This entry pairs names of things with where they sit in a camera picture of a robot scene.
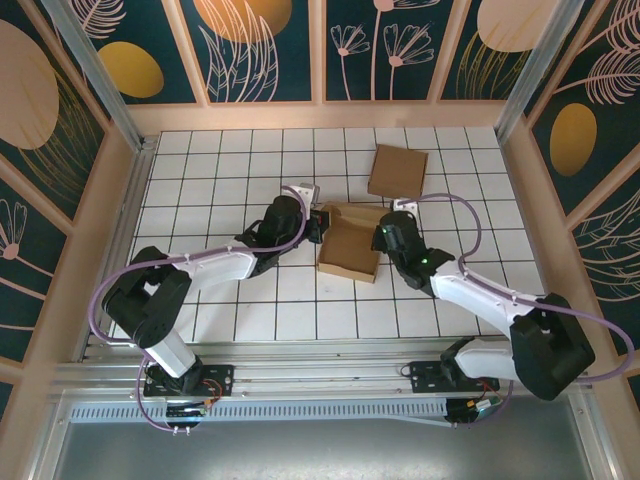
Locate brown cardboard box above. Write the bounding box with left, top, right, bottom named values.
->
left=316, top=201, right=396, bottom=285
left=367, top=143, right=430, bottom=199

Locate grey metal sheet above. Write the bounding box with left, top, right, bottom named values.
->
left=27, top=392, right=619, bottom=480

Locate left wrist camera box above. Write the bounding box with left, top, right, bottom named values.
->
left=296, top=182, right=321, bottom=207

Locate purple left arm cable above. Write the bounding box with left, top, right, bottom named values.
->
left=87, top=184, right=314, bottom=434

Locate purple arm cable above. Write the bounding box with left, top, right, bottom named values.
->
left=87, top=184, right=314, bottom=434
left=399, top=193, right=632, bottom=431

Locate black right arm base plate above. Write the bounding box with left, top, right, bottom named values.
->
left=408, top=360, right=501, bottom=396

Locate aluminium side rail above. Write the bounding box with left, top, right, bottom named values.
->
left=74, top=137, right=161, bottom=362

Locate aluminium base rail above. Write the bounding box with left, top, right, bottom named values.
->
left=47, top=335, right=596, bottom=401

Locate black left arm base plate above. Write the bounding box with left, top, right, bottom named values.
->
left=143, top=363, right=236, bottom=399

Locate grey slotted cable duct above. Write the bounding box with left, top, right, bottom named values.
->
left=67, top=397, right=451, bottom=426

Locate aluminium frame post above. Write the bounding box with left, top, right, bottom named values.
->
left=493, top=0, right=574, bottom=144
left=39, top=0, right=147, bottom=151

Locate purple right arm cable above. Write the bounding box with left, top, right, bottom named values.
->
left=399, top=193, right=632, bottom=431

